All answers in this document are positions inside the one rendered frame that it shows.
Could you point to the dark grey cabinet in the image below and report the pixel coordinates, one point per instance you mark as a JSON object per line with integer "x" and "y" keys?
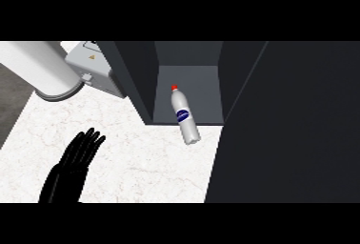
{"x": 188, "y": 89}

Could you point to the white water bottle red cap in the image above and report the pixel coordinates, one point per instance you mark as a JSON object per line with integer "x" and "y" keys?
{"x": 187, "y": 117}

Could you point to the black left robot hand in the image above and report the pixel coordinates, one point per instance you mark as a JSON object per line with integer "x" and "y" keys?
{"x": 74, "y": 158}

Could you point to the pale grey box appliance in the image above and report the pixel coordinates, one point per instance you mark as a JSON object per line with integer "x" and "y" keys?
{"x": 97, "y": 68}

